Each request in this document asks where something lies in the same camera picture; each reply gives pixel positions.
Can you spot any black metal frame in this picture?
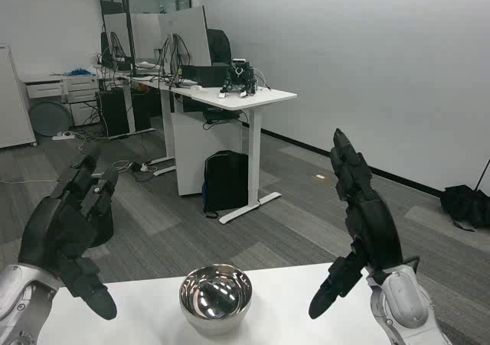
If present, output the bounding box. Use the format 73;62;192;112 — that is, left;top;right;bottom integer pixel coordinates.
90;0;183;79

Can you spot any white tall cabinet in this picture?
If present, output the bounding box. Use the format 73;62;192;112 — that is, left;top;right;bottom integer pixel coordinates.
0;43;38;150

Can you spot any black computer tower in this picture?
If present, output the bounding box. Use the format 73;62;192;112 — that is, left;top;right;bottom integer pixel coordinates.
95;88;133;138

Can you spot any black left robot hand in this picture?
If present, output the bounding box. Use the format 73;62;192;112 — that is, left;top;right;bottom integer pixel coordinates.
17;154;120;321

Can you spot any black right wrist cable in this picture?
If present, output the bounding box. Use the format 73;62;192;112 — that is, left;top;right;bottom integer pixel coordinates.
400;255;421;274

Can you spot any black office chair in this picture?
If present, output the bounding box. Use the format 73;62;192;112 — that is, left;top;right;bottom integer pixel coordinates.
206;28;233;66

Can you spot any black box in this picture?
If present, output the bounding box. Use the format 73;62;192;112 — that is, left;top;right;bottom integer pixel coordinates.
179;63;230;88

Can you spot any shiny steel bowl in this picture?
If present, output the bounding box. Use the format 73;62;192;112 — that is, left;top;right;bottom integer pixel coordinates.
178;264;253;338

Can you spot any black trash bin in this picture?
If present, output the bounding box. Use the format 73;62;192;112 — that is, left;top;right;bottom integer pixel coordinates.
87;201;115;249

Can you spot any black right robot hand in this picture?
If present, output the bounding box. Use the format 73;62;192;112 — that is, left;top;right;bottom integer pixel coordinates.
308;127;405;321

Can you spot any black under-desk cable tray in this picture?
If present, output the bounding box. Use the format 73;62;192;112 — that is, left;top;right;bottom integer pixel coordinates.
202;109;241;127

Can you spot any black backpack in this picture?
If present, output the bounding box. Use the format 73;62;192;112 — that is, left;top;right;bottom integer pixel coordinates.
201;149;250;220

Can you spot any blue bundle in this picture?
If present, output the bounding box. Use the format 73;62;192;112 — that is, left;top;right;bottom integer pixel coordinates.
63;66;96;77

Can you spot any white drawer cabinet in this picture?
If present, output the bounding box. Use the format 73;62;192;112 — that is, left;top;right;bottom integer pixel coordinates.
21;71;101;128

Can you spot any black crumpled bag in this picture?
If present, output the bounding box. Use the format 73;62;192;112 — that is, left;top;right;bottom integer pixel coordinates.
439;184;490;232

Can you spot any small black desktop robot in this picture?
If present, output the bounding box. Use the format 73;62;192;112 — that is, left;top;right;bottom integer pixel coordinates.
218;57;262;99

